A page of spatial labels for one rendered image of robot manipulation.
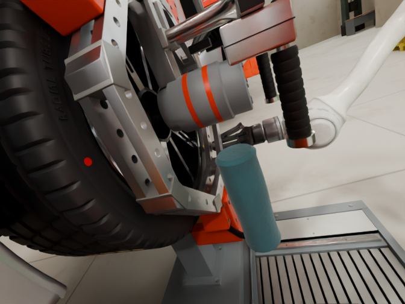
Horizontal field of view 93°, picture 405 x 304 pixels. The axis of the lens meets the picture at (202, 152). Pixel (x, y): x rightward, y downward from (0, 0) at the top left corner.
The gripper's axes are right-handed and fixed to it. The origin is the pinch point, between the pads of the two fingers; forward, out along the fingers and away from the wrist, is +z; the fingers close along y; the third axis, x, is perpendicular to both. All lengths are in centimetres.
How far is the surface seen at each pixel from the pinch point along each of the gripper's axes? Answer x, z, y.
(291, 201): -69, -26, -21
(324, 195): -70, -45, -20
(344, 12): -827, -545, 885
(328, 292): -25, -27, -57
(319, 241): -37, -31, -41
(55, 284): 52, 5, -34
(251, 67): -242, -31, 248
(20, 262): 56, 5, -31
